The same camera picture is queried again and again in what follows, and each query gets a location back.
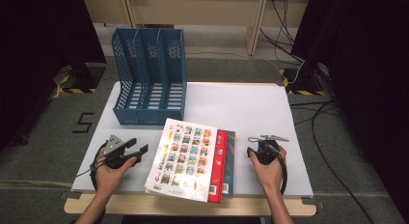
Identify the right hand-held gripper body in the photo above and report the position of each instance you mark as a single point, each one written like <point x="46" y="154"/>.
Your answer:
<point x="267" y="151"/>

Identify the light wooden desk frame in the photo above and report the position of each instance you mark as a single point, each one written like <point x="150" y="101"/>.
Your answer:
<point x="254" y="31"/>

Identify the teal illustrated book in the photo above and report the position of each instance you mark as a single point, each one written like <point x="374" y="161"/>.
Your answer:
<point x="230" y="166"/>

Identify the black curtain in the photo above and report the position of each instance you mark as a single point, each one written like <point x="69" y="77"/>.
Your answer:
<point x="369" y="72"/>
<point x="38" y="56"/>

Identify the person's right hand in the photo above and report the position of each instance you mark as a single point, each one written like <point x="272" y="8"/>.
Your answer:
<point x="270" y="175"/>

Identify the person's left hand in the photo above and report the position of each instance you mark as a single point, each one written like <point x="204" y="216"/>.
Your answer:
<point x="109" y="180"/>

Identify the blue plastic file rack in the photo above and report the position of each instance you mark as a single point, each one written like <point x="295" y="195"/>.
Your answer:
<point x="151" y="116"/>

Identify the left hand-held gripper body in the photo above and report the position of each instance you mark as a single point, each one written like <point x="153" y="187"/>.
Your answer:
<point x="113" y="146"/>

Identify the red book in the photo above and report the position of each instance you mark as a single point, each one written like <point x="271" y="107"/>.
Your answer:
<point x="220" y="166"/>

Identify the white book with picture grid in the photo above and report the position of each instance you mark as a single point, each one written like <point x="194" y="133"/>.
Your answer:
<point x="185" y="153"/>

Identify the black stand base hazard tape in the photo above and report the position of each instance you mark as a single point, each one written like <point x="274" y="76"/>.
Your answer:
<point x="305" y="80"/>
<point x="85" y="77"/>

